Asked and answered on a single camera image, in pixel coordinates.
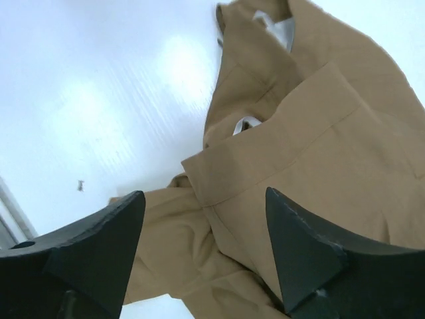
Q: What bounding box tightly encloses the tan skirt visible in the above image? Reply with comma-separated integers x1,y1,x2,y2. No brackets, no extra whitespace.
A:
124,1,424,318

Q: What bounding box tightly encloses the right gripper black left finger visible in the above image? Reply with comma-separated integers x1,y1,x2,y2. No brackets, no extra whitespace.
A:
1,191,145,318

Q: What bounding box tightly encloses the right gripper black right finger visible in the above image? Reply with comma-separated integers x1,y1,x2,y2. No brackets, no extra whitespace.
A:
266,187,424,318

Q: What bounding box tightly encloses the aluminium rail frame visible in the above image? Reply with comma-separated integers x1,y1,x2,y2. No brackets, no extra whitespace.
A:
0,178,38,249

